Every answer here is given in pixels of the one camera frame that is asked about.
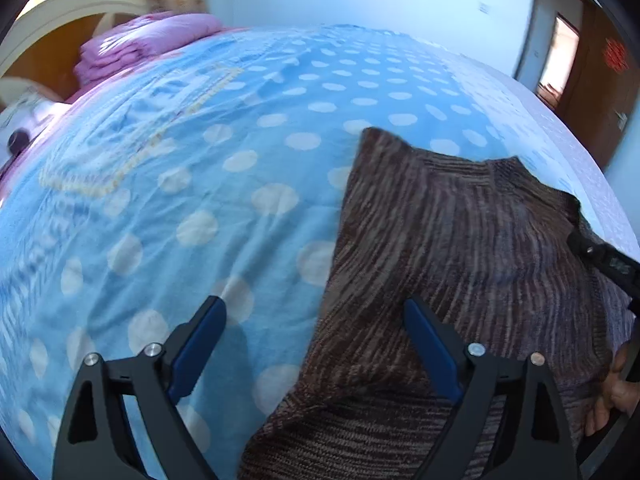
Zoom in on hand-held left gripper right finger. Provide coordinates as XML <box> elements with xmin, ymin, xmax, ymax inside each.
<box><xmin>403</xmin><ymin>298</ymin><xmax>583</xmax><ymax>480</ymax></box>

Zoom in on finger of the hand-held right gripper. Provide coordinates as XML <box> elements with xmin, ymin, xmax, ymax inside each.
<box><xmin>567</xmin><ymin>230</ymin><xmax>640</xmax><ymax>306</ymax></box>

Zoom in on blue polka dot blanket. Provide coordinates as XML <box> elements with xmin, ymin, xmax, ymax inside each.
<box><xmin>0</xmin><ymin>24</ymin><xmax>551</xmax><ymax>480</ymax></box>

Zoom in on folded pink quilt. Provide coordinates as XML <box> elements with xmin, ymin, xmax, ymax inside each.
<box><xmin>75</xmin><ymin>12</ymin><xmax>223</xmax><ymax>93</ymax></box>

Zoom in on cream wooden headboard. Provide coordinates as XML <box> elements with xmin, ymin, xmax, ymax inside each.
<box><xmin>0</xmin><ymin>0</ymin><xmax>151</xmax><ymax>106</ymax></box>

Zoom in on white printed pillow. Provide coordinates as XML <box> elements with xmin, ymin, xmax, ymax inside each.
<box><xmin>0</xmin><ymin>85</ymin><xmax>61</xmax><ymax>181</ymax></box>

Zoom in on brown striped knit garment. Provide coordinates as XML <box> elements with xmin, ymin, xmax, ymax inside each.
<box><xmin>237</xmin><ymin>127</ymin><xmax>636</xmax><ymax>480</ymax></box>

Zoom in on person's right hand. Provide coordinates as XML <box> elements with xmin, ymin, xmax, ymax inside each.
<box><xmin>584</xmin><ymin>345</ymin><xmax>640</xmax><ymax>437</ymax></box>

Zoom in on red door decoration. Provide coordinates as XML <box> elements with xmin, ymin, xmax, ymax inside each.
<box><xmin>602</xmin><ymin>37</ymin><xmax>629</xmax><ymax>72</ymax></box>

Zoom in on brown wooden door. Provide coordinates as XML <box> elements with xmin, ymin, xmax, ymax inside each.
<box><xmin>555</xmin><ymin>2</ymin><xmax>640</xmax><ymax>171</ymax></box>

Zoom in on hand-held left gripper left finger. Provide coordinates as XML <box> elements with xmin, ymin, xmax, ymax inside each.
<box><xmin>51</xmin><ymin>296</ymin><xmax>227</xmax><ymax>480</ymax></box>

